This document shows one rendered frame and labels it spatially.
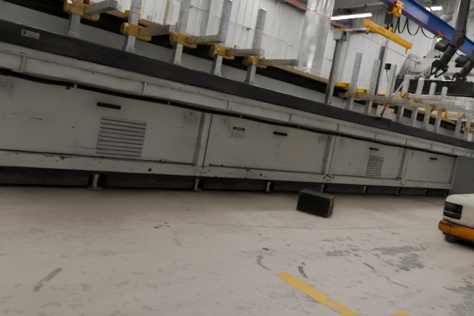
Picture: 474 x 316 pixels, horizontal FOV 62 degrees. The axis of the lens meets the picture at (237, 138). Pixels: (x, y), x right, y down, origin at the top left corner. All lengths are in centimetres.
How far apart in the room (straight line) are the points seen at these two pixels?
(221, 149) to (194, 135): 23
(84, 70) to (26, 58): 23
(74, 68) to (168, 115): 67
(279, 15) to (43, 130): 1097
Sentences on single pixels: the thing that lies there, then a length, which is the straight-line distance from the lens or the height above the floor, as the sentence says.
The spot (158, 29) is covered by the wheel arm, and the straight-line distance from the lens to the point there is 173.
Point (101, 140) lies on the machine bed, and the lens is 213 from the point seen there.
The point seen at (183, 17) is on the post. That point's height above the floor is 93.
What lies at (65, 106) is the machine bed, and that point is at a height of 40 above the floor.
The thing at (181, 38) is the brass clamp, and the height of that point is 83.
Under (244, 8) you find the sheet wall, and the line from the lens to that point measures 1168.
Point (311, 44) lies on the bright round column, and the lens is 739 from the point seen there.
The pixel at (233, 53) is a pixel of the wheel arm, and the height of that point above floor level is 82.
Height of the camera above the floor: 50
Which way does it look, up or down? 3 degrees down
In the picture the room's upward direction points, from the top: 10 degrees clockwise
